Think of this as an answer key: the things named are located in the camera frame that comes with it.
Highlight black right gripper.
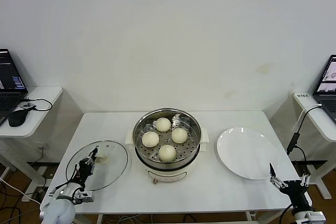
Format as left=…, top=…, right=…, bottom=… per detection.
left=269, top=163, right=312, bottom=210

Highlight glass lid with cream handle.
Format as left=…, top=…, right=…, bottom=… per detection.
left=65, top=140, right=129, bottom=192

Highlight white wall socket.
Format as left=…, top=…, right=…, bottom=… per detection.
left=36, top=142, right=50, bottom=154

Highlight black floor bar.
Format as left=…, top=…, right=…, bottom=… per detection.
left=290, top=159, right=329, bottom=167

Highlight white side table with label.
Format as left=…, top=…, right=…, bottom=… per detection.
left=293, top=91, right=336, bottom=200

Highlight white floor cable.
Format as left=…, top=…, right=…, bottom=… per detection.
left=0, top=175, right=43, bottom=206

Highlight white cable bundle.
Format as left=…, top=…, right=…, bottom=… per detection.
left=114, top=215, right=140, bottom=224

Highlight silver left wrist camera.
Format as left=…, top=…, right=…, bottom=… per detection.
left=72, top=191, right=95, bottom=205

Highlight white round plate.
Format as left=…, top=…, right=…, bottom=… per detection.
left=216, top=127, right=280, bottom=180

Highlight white side table with mouse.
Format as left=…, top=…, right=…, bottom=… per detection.
left=0, top=86, right=64, bottom=203

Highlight white steamed baozi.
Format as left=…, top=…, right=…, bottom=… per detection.
left=141, top=131, right=160, bottom=148
left=155, top=117, right=172, bottom=132
left=171, top=127, right=188, bottom=144
left=158, top=144, right=176, bottom=163

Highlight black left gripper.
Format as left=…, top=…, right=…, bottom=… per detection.
left=78, top=148, right=98, bottom=184

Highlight black laptop with dark screen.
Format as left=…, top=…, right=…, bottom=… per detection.
left=0, top=48, right=29, bottom=127

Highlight white electric cooker pot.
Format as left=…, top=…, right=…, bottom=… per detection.
left=126, top=126, right=210, bottom=185

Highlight black usb dongle with cable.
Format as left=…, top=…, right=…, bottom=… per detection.
left=20, top=97, right=53, bottom=112

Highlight black computer mouse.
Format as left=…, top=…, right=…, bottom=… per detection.
left=8, top=108, right=29, bottom=127

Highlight black laptop power cable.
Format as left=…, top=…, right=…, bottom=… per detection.
left=286, top=104, right=323, bottom=185

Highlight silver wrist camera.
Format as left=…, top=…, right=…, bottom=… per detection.
left=72, top=191, right=95, bottom=205
left=299, top=211, right=327, bottom=224

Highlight white table frame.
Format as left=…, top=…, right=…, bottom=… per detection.
left=61, top=209, right=286, bottom=224

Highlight perforated steel steamer basket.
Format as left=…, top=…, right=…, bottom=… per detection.
left=132, top=108, right=203, bottom=168

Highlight grey laptop with light screen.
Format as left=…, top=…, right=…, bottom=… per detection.
left=313, top=54, right=336, bottom=124

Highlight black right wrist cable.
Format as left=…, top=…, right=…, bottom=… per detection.
left=278, top=202, right=293, bottom=224

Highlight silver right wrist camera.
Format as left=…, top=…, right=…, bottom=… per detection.
left=299, top=211, right=327, bottom=224

